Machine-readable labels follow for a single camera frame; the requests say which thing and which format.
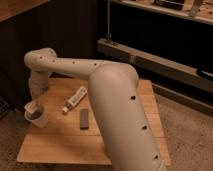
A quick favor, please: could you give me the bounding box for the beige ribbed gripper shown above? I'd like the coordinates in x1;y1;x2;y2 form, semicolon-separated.
29;77;49;99

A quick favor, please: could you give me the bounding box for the dark grey rectangular block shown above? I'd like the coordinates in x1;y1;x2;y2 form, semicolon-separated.
80;109;89;129

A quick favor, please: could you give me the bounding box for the vertical metal pole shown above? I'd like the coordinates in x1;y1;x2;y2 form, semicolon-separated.
106;0;111;41

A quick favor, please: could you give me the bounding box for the white tube bottle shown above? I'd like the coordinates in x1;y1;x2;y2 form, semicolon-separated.
62;86;87;113

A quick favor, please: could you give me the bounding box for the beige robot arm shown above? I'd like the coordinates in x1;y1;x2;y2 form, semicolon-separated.
24;48;167;171

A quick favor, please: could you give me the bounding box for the metal shelf beam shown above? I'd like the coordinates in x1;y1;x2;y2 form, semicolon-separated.
97;38;213;93

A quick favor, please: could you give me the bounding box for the white sponge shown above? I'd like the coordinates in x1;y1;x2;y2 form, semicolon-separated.
24;101;38;115

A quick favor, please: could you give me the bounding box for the wooden table board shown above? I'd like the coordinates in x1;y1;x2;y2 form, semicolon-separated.
16;77;172;167

